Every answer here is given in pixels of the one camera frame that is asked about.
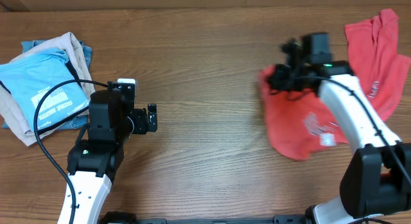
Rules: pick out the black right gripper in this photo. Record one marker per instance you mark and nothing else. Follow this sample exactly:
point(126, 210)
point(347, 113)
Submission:
point(275, 81)

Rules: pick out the red printed t-shirt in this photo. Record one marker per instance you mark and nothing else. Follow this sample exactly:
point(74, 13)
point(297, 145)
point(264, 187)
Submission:
point(348, 109)

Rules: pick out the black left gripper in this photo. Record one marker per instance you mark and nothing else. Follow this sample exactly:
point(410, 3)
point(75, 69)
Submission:
point(141, 123)

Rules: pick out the blue denim folded garment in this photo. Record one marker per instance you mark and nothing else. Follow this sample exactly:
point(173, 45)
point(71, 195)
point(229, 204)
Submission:
point(80, 58)

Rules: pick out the light blue folded t-shirt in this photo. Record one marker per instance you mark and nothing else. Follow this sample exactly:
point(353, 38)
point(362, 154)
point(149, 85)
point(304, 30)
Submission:
point(29, 78)

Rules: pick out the beige folded garment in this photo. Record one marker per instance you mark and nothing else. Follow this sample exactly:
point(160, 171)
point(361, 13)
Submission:
point(11, 112)

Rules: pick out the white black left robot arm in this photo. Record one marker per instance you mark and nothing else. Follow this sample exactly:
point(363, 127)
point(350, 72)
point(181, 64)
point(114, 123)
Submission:
point(99, 149)

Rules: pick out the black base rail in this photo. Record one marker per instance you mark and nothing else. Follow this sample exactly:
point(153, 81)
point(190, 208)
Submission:
point(130, 218)

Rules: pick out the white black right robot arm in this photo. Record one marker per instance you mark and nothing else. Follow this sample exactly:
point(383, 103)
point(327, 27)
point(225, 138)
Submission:
point(377, 180)

